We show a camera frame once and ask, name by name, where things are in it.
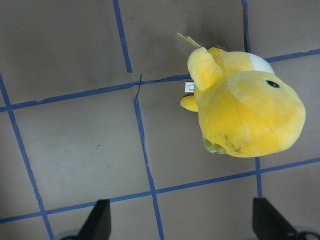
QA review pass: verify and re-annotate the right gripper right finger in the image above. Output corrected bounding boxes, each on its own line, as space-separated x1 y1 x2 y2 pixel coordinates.
252 197 320 240

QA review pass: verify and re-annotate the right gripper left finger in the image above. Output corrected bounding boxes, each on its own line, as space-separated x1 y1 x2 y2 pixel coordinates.
56 198 111 240

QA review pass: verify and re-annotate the yellow plush dinosaur toy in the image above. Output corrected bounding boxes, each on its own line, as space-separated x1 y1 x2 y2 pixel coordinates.
180 36 306 158

